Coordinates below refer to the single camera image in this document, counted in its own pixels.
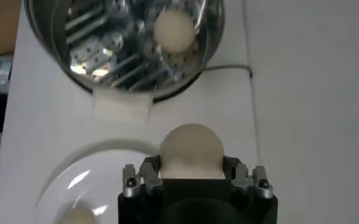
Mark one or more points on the white steamed baozi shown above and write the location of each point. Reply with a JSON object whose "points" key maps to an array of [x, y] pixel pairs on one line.
{"points": [[174, 30], [191, 149], [75, 217]]}

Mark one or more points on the white round plate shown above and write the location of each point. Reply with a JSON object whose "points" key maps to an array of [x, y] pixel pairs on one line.
{"points": [[106, 182]]}

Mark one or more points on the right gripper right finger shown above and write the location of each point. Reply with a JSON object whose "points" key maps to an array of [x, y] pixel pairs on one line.
{"points": [[237, 175]]}

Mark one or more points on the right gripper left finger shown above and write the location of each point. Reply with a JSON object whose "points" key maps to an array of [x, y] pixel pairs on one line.
{"points": [[150, 176]]}

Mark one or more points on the stainless steel steamer basket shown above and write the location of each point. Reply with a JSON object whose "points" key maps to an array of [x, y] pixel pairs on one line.
{"points": [[121, 106]]}

